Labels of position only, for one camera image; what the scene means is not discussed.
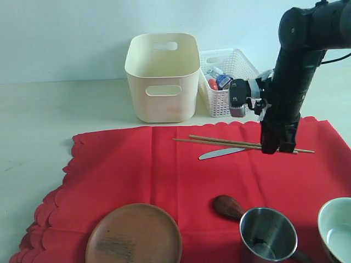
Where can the cream plastic storage bin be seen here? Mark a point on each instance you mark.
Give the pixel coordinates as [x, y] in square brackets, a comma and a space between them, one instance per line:
[163, 74]

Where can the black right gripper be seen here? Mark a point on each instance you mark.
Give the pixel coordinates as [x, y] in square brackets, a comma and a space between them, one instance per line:
[286, 92]

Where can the pale green ceramic bowl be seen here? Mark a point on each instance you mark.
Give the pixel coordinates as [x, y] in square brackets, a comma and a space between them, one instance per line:
[334, 229]

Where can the red sausage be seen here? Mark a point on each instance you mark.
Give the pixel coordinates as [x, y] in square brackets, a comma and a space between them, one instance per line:
[213, 84]

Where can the brown wooden plate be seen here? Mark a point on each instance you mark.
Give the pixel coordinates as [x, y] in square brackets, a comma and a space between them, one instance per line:
[136, 232]

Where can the silver table knife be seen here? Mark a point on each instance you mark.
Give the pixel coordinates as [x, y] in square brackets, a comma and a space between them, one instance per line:
[218, 153]

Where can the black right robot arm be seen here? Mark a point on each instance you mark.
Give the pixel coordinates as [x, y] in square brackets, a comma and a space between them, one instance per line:
[305, 36]

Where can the red scalloped cloth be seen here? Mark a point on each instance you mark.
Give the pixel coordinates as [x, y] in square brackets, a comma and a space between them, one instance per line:
[154, 165]

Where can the dark brown chicken drumstick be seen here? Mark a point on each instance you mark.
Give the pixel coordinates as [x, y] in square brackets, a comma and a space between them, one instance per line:
[227, 207]

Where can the stainless steel cup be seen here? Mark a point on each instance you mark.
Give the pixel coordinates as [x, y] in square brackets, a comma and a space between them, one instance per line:
[267, 235]

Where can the white perforated plastic basket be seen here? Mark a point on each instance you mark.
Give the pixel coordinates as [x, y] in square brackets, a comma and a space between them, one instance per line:
[233, 62]

